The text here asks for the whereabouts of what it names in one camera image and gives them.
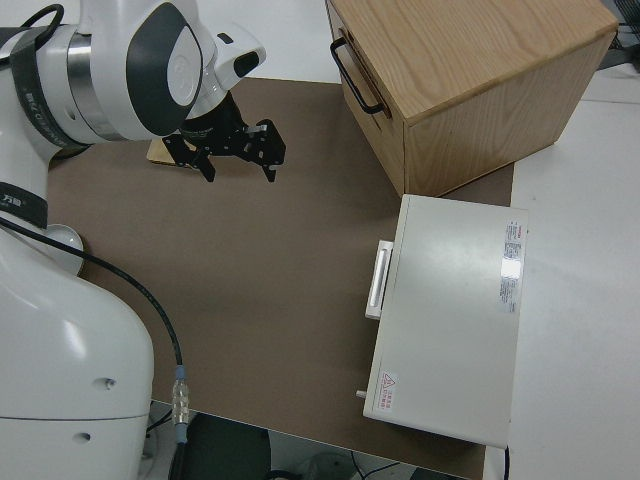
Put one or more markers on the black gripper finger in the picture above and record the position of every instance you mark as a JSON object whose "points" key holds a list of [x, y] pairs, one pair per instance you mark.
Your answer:
{"points": [[208, 172], [270, 173]]}

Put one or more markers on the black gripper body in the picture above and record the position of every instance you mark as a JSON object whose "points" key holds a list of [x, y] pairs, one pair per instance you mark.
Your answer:
{"points": [[225, 137]]}

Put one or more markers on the gray plate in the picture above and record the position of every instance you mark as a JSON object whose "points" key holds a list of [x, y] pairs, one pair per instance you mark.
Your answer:
{"points": [[67, 237]]}

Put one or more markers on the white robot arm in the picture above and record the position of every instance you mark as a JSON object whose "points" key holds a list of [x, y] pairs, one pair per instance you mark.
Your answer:
{"points": [[50, 325]]}

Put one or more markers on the small wooden block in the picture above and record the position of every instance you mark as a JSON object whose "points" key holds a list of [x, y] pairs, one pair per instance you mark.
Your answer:
{"points": [[157, 152]]}

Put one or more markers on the cream toaster oven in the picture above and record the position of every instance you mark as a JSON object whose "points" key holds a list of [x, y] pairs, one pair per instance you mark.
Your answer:
{"points": [[450, 310]]}

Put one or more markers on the wooden drawer cabinet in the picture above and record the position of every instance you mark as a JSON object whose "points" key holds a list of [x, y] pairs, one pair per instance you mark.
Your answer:
{"points": [[475, 75]]}

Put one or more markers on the black object under table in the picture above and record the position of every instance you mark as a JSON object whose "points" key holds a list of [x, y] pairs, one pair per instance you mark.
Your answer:
{"points": [[225, 450]]}

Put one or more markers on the dark background equipment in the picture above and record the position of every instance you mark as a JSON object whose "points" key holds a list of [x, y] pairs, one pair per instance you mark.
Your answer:
{"points": [[627, 25]]}

